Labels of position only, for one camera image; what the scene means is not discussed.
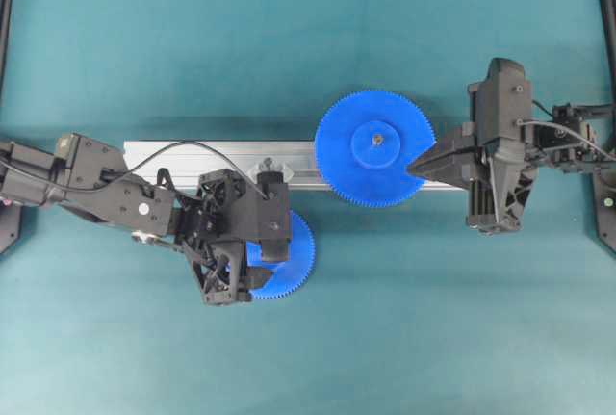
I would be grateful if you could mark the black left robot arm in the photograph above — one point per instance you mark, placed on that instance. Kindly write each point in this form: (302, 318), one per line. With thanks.
(91, 180)

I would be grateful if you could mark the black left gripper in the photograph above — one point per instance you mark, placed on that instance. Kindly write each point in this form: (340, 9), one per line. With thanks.
(225, 221)

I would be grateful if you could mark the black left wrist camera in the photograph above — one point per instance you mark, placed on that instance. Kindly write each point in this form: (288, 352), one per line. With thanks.
(274, 217)

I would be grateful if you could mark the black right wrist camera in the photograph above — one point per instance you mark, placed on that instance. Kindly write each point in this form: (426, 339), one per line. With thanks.
(501, 100)

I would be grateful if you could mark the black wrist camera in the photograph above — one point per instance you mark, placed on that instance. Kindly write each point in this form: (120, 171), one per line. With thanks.
(274, 217)
(501, 100)

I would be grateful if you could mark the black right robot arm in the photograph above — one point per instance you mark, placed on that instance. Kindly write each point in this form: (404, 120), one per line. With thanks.
(566, 141)

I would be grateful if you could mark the large blue gear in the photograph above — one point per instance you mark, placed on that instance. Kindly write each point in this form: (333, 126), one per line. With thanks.
(367, 174)

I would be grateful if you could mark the steel shaft with mount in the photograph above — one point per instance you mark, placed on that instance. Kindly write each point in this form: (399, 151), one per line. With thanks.
(268, 164)

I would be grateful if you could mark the aluminium extrusion rail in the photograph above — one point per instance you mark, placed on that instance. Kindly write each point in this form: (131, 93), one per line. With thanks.
(188, 161)

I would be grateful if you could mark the small blue gear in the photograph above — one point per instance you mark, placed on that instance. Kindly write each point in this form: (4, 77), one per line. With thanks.
(290, 275)

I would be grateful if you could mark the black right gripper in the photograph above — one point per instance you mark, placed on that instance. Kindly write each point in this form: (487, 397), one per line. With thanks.
(499, 175)

